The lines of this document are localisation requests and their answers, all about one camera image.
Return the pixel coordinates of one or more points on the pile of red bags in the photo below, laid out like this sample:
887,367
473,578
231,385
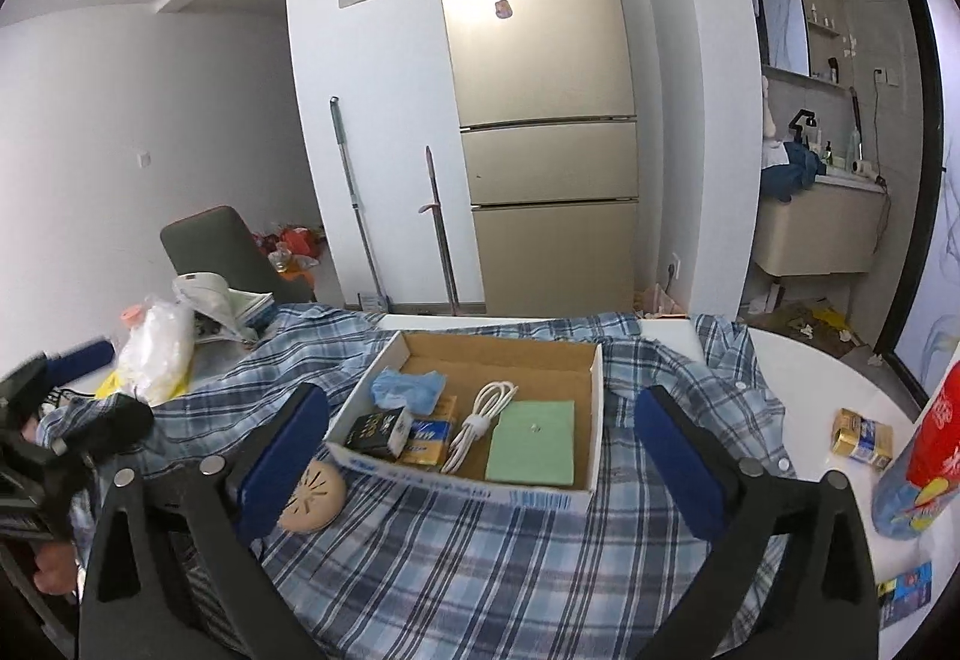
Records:
292,247

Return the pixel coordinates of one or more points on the white plastic bag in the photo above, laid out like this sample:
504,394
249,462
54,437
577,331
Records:
157,352

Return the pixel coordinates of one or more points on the fridge magnet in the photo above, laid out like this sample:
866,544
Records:
503,9

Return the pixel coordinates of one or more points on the black faucet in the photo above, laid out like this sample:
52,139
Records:
804,127

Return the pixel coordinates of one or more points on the beige sink cabinet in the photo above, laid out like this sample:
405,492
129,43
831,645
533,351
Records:
817,232

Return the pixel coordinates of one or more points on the gold foil pack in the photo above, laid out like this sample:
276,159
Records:
862,439

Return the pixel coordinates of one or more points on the gold cardboard carton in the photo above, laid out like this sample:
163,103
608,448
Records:
446,409

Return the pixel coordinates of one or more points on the yellow tissue pack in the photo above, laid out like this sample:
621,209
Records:
427,446

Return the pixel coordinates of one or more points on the red cola bottle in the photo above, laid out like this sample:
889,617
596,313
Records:
930,465

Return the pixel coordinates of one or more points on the cardboard box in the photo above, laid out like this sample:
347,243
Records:
525,367

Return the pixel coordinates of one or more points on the low wall socket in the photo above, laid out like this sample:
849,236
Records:
672,272

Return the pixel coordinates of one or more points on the pink cup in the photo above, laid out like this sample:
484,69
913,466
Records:
133,313

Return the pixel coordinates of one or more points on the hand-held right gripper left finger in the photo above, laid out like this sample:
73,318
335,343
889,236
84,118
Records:
281,457

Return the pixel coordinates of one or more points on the open booklet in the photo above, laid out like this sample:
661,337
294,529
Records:
225,307

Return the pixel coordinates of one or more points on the round beige perforated disc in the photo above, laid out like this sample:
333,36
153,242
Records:
315,499

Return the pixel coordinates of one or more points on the small blue yellow card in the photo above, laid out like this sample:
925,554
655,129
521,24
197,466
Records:
906,592

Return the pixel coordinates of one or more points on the blue cloth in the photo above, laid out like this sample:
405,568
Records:
787,172

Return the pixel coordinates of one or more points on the black tissue pack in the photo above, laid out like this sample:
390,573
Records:
375,433

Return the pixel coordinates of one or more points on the green notebook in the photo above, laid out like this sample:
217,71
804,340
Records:
532,442

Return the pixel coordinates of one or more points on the blue tissue pack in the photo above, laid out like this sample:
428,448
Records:
405,390

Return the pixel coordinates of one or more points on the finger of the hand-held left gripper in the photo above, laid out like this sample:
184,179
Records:
116,424
79,360

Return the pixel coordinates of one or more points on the bathroom mirror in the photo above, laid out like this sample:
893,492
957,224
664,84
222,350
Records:
784,22

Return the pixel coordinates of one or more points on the blue plaid shirt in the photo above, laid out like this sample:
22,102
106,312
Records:
450,570

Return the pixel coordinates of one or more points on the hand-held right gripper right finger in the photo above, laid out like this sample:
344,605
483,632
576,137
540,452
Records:
679,465

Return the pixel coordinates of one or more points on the grey chair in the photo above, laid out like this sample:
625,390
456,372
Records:
217,247

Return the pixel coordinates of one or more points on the gold refrigerator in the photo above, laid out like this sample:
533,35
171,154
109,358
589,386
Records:
540,105

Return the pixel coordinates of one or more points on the white paper roll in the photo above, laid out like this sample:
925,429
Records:
868,169

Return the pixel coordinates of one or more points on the person's left hand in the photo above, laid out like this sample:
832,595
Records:
56,566

